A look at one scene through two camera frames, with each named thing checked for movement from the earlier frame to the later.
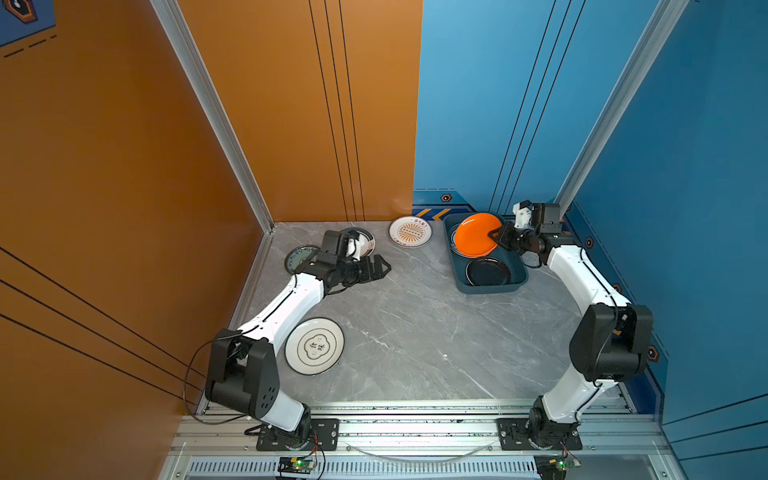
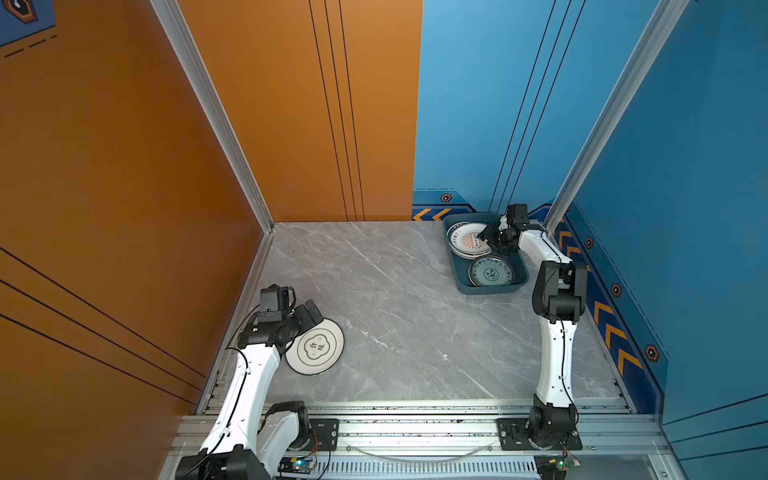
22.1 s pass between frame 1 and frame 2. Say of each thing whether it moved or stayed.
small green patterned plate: moved
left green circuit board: stayed
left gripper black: moved
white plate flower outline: stayed
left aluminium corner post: stayed
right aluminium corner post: stayed
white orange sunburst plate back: moved
